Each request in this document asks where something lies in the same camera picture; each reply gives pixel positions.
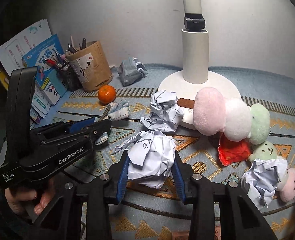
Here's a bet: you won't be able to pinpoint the orange tangerine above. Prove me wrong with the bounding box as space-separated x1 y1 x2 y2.
98 85 116 105

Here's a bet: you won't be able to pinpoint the plaid cloth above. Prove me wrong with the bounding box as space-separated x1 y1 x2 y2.
94 99 130 146

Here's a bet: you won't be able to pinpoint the red snack bag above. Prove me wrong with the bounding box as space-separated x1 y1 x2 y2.
218 133 251 166

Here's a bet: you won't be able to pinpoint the pink white green dango plush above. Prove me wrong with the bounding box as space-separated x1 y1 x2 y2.
177 87 270 145

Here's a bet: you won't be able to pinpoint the paper ball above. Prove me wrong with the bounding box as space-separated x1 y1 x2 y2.
116 57 148 87

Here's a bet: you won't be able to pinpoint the three face dango plush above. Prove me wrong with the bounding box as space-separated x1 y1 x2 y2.
248 141 295 207

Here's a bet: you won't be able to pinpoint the pink capybara card box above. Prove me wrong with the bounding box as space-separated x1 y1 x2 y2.
172 226 221 240

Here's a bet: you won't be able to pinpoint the person left hand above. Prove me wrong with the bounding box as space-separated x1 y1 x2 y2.
4 178 55 215

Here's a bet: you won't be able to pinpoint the crumpled paper pile centre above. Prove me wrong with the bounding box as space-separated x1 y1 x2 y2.
114 131 176 189

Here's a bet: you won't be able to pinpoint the black mesh pen cup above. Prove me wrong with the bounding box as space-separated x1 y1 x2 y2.
55 63 82 92

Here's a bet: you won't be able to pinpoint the patterned blue woven mat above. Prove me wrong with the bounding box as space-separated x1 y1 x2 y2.
41 64 295 239

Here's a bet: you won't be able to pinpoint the blue cover workbook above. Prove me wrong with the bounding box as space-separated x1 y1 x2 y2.
22 34 67 105

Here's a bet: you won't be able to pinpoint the brown cardboard pen cylinder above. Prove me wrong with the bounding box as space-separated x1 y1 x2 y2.
67 41 113 92

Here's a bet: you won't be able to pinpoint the white desk lamp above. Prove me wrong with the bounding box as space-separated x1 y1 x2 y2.
157 0 242 131

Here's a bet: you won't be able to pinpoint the white paper booklets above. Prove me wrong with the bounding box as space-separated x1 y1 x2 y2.
0 19 52 76

